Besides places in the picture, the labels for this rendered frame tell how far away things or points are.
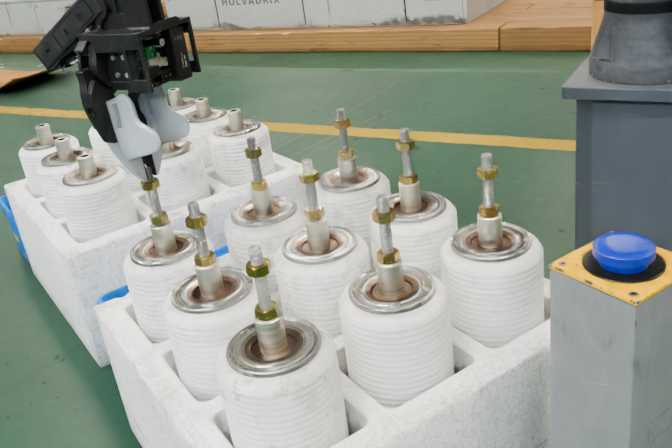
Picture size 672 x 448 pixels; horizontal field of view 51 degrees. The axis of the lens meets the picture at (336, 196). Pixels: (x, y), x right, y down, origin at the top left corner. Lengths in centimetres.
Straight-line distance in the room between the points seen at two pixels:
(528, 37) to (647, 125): 153
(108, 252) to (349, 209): 36
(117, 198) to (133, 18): 42
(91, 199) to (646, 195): 74
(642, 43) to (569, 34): 148
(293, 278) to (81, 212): 42
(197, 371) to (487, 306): 27
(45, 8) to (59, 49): 329
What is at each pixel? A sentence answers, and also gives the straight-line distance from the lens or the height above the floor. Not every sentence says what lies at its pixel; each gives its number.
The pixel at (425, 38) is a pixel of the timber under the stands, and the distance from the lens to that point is 261.
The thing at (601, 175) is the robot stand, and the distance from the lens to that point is 102.
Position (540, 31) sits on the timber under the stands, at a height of 6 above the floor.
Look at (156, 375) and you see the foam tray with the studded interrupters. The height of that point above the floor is 18.
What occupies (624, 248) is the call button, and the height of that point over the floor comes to 33.
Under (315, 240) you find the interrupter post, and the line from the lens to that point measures 69.
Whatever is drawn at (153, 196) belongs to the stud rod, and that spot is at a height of 31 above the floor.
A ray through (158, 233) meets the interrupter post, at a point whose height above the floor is 27.
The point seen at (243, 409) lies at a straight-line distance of 55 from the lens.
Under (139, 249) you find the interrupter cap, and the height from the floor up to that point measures 25.
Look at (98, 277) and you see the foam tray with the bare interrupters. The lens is 101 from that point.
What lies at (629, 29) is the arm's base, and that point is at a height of 37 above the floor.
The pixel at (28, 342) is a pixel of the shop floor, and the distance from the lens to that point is 120.
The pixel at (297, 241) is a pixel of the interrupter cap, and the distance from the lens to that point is 71.
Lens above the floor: 57
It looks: 23 degrees down
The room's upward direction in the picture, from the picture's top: 8 degrees counter-clockwise
